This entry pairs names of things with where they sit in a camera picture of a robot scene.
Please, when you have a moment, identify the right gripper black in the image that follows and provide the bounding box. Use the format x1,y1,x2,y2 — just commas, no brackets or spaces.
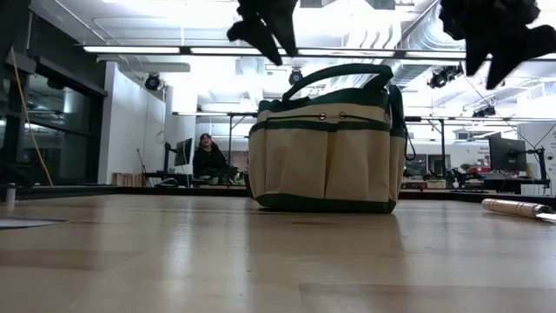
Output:
438,0,556,90

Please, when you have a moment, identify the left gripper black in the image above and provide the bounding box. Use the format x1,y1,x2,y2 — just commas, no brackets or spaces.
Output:
226,0,301,67

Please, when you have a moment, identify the beige green gardening bag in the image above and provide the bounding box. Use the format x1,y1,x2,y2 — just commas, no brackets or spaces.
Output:
247,63,417,214

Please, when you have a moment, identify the narrow trowel wooden handle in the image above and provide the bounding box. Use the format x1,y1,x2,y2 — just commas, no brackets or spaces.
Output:
480,197,556,223

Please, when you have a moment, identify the wide trowel wooden handle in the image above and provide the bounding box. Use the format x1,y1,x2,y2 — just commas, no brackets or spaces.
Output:
0,216,70,230

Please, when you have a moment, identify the large black monitor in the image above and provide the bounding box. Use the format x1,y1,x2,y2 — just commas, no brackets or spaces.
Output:
488,135,528,173

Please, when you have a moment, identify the overhead light bar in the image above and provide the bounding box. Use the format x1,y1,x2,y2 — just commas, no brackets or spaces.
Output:
82,44,468,61

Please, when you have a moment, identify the person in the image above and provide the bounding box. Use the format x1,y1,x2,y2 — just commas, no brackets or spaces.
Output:
192,132,228,186

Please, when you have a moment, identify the small black monitor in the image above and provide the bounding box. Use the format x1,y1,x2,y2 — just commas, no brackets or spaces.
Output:
173,137,195,168

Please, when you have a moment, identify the wooden crate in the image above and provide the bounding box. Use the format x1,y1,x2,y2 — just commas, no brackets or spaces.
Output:
111,172,143,188

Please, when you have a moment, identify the silver ventilation duct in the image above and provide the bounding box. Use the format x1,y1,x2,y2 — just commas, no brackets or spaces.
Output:
325,0,464,93

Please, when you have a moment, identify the black background rig frame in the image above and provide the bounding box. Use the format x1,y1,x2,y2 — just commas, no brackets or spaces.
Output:
171,111,448,189

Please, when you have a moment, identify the black metal table frame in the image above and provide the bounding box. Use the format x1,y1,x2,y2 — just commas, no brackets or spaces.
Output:
0,184,556,203

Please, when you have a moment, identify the yellow hanging cable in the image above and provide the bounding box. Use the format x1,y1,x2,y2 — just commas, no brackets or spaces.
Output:
10,47,56,188

